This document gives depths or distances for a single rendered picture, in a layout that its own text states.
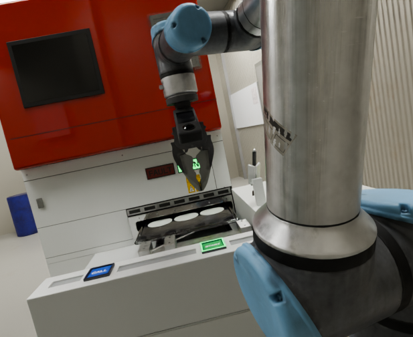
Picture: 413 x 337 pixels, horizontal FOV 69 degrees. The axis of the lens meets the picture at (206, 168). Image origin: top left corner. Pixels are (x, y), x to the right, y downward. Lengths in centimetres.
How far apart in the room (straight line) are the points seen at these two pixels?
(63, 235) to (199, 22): 106
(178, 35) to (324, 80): 35
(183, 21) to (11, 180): 681
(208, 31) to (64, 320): 64
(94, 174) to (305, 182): 111
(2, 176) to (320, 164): 714
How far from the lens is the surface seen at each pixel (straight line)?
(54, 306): 75
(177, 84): 65
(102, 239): 135
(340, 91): 24
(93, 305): 73
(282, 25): 24
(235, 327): 76
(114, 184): 128
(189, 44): 55
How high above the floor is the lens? 122
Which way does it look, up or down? 7 degrees down
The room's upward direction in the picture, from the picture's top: 12 degrees counter-clockwise
